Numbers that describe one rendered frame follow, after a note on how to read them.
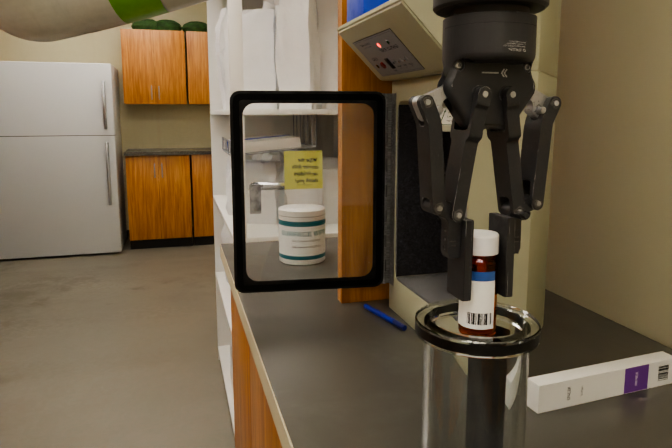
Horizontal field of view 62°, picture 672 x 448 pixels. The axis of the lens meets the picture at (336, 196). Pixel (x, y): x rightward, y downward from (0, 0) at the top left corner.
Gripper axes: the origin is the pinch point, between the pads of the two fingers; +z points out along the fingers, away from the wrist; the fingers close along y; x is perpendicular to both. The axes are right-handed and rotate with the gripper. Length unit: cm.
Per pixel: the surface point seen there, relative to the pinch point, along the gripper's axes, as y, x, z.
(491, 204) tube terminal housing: 20.9, 32.2, 1.0
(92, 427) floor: -64, 204, 121
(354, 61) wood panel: 11, 69, -23
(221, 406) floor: -9, 207, 121
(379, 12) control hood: 6, 41, -28
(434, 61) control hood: 13.0, 36.9, -20.5
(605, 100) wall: 60, 54, -16
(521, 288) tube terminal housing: 26.9, 32.4, 14.9
